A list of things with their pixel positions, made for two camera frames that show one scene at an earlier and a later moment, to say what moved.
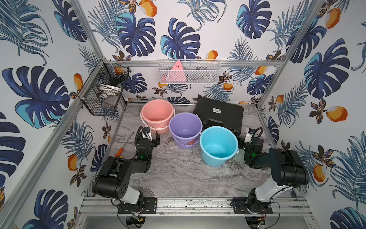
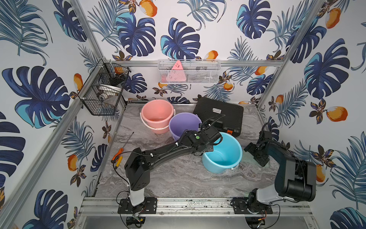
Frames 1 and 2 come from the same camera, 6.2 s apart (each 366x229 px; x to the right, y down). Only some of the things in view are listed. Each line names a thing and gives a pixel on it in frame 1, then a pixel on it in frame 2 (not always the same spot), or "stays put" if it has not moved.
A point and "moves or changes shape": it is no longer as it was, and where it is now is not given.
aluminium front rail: [197, 207] stays put
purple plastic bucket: [185, 128] stays put
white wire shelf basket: [189, 71] stays put
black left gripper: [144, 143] to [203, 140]
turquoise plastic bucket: [218, 145] moves or changes shape
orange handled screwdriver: [122, 149] stays put
